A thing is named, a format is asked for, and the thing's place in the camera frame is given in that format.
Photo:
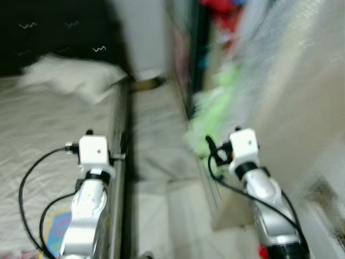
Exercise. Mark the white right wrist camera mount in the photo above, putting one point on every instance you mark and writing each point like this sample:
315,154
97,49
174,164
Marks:
243,144

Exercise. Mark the cream pillow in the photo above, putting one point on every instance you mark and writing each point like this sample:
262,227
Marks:
70,75

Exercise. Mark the light green cloth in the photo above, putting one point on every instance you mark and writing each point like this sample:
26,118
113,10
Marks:
210,108

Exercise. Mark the beige wardrobe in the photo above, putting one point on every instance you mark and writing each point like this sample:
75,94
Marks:
302,81

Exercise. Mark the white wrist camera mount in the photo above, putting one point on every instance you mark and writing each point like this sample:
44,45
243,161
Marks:
243,144
94,150

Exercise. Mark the white quilted mattress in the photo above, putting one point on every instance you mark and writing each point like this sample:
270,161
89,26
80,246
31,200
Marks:
38,124

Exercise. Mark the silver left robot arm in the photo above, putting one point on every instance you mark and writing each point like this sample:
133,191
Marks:
86,216

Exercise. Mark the brown floor mat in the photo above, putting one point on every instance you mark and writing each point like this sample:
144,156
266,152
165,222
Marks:
146,84

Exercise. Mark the red cloth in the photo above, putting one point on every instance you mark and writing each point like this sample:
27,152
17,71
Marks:
221,11

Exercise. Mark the dark tufted headboard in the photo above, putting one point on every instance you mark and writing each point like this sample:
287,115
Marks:
54,32

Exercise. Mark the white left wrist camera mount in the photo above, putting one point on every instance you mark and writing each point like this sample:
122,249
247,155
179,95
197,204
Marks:
94,150

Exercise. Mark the colourful children's book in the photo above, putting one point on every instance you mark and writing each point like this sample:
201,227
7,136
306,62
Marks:
56,226

